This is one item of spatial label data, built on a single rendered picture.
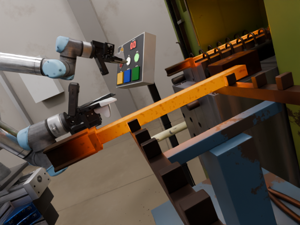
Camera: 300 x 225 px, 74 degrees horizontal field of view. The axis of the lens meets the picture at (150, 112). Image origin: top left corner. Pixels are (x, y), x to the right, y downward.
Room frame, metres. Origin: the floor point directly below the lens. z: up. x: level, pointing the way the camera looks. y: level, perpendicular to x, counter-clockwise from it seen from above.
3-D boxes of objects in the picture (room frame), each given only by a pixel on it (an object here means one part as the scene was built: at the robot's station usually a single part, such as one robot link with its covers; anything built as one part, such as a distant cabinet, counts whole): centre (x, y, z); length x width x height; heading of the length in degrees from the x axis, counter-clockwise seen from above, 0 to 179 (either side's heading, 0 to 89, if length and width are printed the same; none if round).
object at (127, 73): (1.26, 0.04, 1.01); 0.07 x 0.05 x 0.07; 31
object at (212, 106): (0.75, -0.44, 0.69); 0.56 x 0.38 x 0.45; 96
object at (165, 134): (1.11, -0.09, 0.62); 0.44 x 0.05 x 0.05; 96
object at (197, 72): (0.80, -0.42, 0.96); 0.42 x 0.20 x 0.09; 96
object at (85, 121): (0.70, 0.23, 0.97); 0.12 x 0.08 x 0.09; 96
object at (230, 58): (0.61, -0.29, 0.95); 0.12 x 0.09 x 0.07; 96
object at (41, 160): (0.70, 0.40, 0.88); 0.11 x 0.08 x 0.11; 46
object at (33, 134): (0.69, 0.38, 0.98); 0.11 x 0.08 x 0.09; 96
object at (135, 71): (1.17, -0.01, 1.01); 0.07 x 0.05 x 0.07; 31
